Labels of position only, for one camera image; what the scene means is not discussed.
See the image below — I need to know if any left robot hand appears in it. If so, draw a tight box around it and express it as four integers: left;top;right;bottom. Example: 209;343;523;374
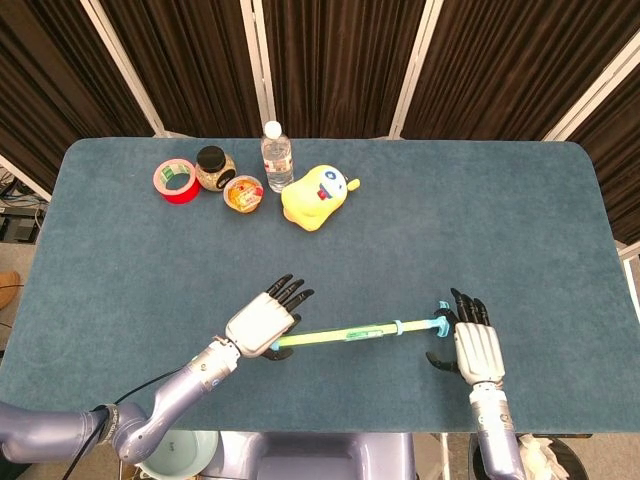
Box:
223;273;316;362

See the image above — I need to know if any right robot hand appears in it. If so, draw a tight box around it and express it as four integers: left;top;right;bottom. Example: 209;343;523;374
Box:
425;287;507;387

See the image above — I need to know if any yellow plastic stick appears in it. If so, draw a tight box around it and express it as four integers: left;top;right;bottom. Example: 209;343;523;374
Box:
277;300;453;347

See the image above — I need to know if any blue yellow water pump toy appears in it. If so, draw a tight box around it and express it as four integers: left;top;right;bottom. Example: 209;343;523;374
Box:
269;318;406;351

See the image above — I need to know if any purple robot base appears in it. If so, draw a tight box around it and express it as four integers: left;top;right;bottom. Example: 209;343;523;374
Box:
219;432;416;480

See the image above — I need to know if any blue table cover cloth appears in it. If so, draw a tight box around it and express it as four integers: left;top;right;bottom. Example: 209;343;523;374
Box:
0;137;640;435

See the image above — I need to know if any white crumpled bag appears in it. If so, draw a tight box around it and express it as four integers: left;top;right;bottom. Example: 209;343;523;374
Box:
517;433;569;480

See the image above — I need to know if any orange jelly cup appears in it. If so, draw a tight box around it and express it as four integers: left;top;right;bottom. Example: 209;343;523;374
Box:
222;174;265;214

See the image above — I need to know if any yellow plush toy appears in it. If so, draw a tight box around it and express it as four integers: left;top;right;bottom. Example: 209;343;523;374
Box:
280;165;362;234

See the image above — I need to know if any black trash bin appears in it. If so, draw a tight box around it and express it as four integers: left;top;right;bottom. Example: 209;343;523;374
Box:
467;433;590;480

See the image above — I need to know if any mint green bowl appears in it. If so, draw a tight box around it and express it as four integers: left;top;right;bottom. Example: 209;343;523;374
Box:
137;429;221;480

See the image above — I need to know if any red tape roll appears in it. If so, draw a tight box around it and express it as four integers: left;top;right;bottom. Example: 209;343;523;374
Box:
152;157;202;206

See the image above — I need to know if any clear plastic water bottle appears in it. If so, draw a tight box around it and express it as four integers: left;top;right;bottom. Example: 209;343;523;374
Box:
260;120;295;194

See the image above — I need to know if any glass jar black lid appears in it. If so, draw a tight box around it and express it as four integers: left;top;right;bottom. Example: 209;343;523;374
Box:
193;145;237;193

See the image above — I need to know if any round wooden object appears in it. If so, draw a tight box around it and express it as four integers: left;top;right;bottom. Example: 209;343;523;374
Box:
0;269;22;314

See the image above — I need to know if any grey equipment box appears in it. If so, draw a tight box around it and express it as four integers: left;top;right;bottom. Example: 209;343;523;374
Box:
0;207;41;244

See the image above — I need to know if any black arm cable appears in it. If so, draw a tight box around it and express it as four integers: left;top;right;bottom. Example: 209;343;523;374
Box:
62;367;189;480

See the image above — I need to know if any brown screen panel white frame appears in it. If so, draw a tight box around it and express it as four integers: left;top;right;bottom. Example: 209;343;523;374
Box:
82;0;276;139
239;0;441;140
0;0;169;196
542;29;640;251
389;0;640;144

